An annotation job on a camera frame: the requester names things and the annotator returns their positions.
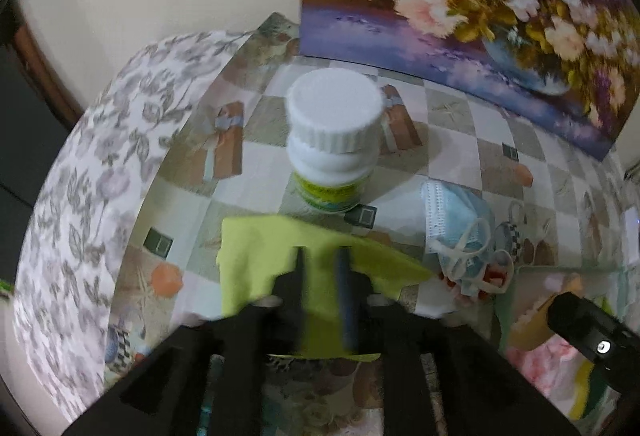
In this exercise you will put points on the checkered printed tablecloth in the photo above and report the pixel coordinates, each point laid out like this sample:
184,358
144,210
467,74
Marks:
561,208

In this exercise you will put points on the blue face mask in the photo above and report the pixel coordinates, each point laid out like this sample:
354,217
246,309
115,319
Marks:
459,232

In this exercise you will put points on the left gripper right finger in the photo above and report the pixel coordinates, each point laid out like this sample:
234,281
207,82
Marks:
437,379

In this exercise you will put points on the flower painting canvas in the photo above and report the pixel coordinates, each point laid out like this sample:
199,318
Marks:
569,66

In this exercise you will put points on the teal rimmed white tray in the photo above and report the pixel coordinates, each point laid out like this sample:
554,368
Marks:
583,396

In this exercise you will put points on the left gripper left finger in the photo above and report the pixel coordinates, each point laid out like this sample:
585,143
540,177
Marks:
165,393

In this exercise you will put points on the white pill bottle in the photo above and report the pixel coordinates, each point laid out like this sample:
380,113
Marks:
334,127

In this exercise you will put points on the grey floral blanket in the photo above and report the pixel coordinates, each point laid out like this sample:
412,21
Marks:
87,206

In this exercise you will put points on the pink fluffy cloth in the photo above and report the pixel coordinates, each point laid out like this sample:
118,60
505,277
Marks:
545,366

